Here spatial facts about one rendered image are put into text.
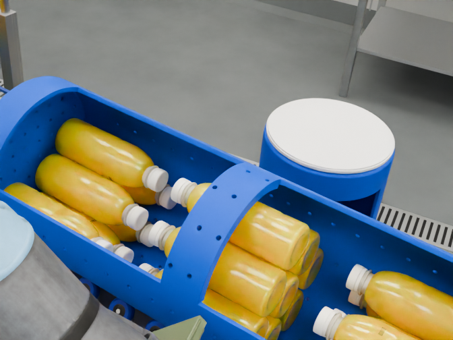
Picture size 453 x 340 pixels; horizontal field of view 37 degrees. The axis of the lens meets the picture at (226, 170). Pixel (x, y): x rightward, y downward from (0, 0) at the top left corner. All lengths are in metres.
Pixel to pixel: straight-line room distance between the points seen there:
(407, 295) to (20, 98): 0.67
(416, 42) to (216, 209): 2.94
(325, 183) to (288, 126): 0.17
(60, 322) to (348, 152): 0.92
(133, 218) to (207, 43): 3.02
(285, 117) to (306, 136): 0.08
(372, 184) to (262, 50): 2.72
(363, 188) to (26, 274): 0.93
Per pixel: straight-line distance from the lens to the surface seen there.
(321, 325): 0.95
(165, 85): 3.65
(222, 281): 0.97
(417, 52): 3.69
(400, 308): 0.99
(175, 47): 4.03
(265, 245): 0.96
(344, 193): 1.41
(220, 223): 0.93
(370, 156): 1.43
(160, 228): 1.04
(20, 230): 0.63
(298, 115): 1.52
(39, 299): 0.62
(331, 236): 1.13
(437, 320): 0.99
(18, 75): 1.85
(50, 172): 1.22
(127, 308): 1.14
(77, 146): 1.21
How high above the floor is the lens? 1.83
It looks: 37 degrees down
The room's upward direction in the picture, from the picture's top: 6 degrees clockwise
